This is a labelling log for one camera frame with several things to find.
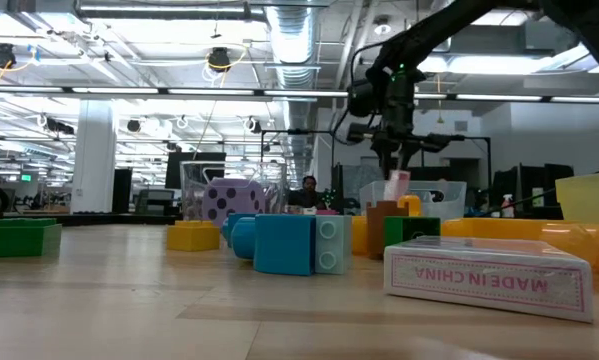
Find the dark brown toy block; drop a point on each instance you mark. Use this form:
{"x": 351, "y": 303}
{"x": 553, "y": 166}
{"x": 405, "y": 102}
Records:
{"x": 376, "y": 230}

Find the frosted clear plastic bin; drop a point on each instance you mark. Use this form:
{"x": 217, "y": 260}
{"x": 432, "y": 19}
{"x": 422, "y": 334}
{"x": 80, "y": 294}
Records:
{"x": 454, "y": 210}

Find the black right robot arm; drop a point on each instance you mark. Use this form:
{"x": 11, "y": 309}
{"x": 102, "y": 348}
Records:
{"x": 429, "y": 30}

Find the silver ventilation duct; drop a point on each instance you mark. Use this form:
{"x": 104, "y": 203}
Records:
{"x": 294, "y": 40}

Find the yellow translucent plastic bin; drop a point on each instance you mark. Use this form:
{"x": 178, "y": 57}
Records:
{"x": 589, "y": 200}

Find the white square pillar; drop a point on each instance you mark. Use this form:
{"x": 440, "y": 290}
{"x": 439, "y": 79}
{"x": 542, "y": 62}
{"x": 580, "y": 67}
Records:
{"x": 94, "y": 157}

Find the purple foam dice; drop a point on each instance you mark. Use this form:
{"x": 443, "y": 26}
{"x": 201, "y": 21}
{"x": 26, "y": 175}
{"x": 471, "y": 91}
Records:
{"x": 234, "y": 200}

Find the black office monitor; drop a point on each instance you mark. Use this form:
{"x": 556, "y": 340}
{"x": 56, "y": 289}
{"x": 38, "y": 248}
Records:
{"x": 174, "y": 170}

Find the small green toy block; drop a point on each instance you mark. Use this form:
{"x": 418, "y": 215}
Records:
{"x": 411, "y": 231}

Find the green exit sign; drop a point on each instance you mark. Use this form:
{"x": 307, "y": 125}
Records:
{"x": 26, "y": 177}

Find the black ceiling-mounted device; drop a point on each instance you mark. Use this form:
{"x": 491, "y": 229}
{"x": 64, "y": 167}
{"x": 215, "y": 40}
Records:
{"x": 219, "y": 59}
{"x": 1, "y": 55}

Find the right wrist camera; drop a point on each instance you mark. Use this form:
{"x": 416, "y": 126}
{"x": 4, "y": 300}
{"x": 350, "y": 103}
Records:
{"x": 361, "y": 97}

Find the black gantry frame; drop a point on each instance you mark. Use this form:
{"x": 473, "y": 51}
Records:
{"x": 484, "y": 138}

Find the black cabinet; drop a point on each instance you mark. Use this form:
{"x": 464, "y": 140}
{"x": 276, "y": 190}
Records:
{"x": 122, "y": 190}

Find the thin black slanted rod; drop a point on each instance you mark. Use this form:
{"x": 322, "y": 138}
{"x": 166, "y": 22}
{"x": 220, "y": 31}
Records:
{"x": 519, "y": 202}

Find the ceiling light strip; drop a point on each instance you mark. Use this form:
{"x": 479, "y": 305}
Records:
{"x": 211, "y": 91}
{"x": 429, "y": 95}
{"x": 499, "y": 97}
{"x": 24, "y": 89}
{"x": 114, "y": 90}
{"x": 584, "y": 99}
{"x": 304, "y": 93}

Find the teal toy block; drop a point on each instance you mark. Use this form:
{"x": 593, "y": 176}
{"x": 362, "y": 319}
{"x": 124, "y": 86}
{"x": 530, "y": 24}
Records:
{"x": 284, "y": 245}

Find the person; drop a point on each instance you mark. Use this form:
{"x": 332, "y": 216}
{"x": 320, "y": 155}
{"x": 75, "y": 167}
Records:
{"x": 307, "y": 192}

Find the large orange-yellow toy block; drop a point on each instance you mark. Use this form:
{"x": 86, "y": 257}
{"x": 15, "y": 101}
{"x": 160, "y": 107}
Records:
{"x": 494, "y": 228}

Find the small yellow toy block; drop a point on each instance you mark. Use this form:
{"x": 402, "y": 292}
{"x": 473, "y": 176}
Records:
{"x": 579, "y": 247}
{"x": 193, "y": 237}

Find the dark green brick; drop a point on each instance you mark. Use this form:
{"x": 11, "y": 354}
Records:
{"x": 19, "y": 240}

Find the white ceiling sensor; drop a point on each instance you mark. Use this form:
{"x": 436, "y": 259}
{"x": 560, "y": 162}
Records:
{"x": 382, "y": 27}

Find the white spray bottle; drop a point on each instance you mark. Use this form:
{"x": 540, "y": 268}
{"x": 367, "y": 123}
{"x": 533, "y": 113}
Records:
{"x": 507, "y": 207}

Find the tall clear plastic container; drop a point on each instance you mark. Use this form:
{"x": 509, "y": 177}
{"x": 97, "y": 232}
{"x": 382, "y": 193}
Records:
{"x": 274, "y": 190}

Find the gray ceiling pipe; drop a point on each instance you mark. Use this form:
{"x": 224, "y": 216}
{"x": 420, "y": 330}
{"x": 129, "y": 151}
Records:
{"x": 169, "y": 10}

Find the pink-backed wrapped card deck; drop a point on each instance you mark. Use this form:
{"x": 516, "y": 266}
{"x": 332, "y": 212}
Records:
{"x": 479, "y": 280}

